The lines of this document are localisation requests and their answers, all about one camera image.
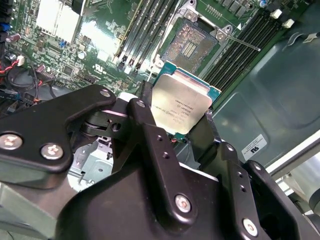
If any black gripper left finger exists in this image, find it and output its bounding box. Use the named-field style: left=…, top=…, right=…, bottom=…
left=0, top=80, right=200, bottom=225

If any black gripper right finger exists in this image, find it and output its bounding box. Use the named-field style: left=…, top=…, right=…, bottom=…
left=189, top=109, right=320, bottom=240

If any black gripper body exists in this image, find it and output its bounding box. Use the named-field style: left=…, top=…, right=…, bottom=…
left=56, top=163, right=241, bottom=240

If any silver CPU chip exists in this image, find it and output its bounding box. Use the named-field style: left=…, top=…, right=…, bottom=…
left=151, top=61, right=222, bottom=140

